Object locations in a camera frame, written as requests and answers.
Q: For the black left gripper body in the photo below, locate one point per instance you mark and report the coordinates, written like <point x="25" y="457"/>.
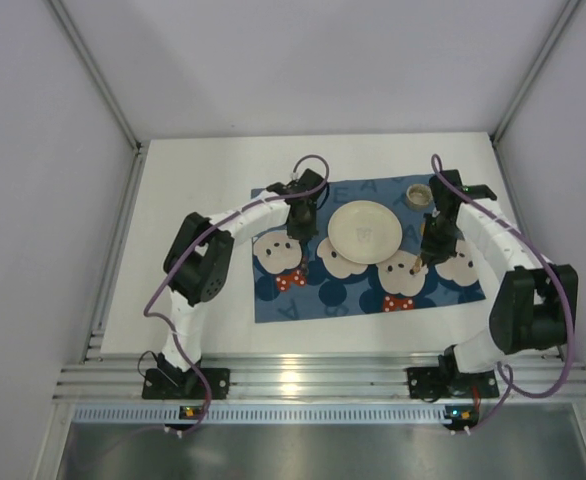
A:
<point x="301" y="232"/>

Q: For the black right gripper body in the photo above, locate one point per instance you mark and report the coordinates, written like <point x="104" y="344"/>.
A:
<point x="434" y="248"/>

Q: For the gold spoon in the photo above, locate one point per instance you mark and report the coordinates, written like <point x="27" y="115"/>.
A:
<point x="417" y="266"/>

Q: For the small glass cup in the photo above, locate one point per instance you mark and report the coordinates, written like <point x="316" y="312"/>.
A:
<point x="418" y="196"/>

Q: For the blue cartoon mouse placemat cloth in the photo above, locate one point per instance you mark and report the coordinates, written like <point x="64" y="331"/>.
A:
<point x="335" y="287"/>

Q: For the cream round plate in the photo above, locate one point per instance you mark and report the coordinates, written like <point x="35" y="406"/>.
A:
<point x="365" y="232"/>

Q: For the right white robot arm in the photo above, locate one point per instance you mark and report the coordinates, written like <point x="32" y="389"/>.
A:
<point x="536" y="303"/>

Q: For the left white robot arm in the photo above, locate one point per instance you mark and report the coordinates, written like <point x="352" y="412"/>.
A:
<point x="196" y="266"/>

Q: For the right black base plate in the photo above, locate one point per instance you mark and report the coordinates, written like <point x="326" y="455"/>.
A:
<point x="429" y="384"/>

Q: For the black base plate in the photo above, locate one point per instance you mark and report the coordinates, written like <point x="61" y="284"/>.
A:
<point x="429" y="384"/>
<point x="159" y="385"/>

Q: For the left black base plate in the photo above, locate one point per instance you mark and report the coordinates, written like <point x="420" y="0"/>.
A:
<point x="159" y="385"/>

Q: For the aluminium mounting rail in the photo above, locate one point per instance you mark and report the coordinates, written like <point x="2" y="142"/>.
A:
<point x="296" y="378"/>

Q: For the right aluminium frame post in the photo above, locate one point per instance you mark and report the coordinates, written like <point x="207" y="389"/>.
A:
<point x="559" y="27"/>

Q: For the aluminium frame post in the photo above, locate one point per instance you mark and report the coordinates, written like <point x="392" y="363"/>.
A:
<point x="72" y="33"/>
<point x="559" y="27"/>

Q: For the slotted grey cable duct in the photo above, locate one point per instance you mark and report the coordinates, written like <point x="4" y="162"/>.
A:
<point x="276" y="414"/>

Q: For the left aluminium frame post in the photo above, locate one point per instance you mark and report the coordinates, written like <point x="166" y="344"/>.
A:
<point x="72" y="33"/>

